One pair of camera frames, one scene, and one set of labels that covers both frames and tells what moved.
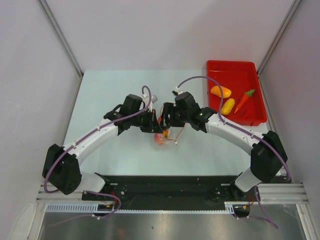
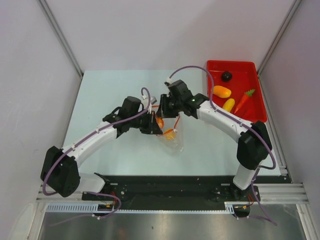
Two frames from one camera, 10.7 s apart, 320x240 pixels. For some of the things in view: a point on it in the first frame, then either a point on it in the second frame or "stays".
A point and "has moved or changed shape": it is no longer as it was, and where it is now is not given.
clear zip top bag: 168,137 has moved or changed shape
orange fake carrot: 246,95 stays
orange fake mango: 216,90 stays
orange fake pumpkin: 158,139 has moved or changed shape
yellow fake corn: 227,106 stays
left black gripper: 153,125 stays
